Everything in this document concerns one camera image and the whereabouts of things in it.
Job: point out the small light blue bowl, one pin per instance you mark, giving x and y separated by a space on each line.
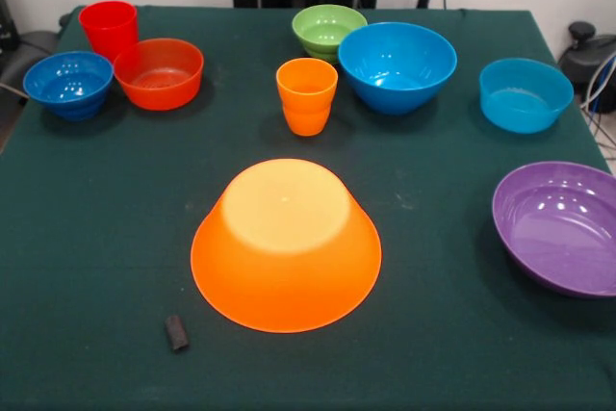
527 98

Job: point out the small black rubber piece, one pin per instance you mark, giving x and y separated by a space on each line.
176 333

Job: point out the red-orange bowl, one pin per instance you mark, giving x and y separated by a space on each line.
159 79

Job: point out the orange cup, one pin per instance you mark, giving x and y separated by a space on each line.
307 100

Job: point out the large orange bowl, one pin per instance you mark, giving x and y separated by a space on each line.
286 262

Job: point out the green bowl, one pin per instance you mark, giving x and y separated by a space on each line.
320 28

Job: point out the dark blue bowl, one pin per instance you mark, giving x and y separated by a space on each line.
67 86

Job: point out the large light blue bowl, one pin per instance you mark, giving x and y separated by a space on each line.
397 69

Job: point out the purple bowl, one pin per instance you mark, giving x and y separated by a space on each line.
558 233

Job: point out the red cup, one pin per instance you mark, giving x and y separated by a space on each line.
108 26

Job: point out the dark green tablecloth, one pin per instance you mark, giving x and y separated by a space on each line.
96 238

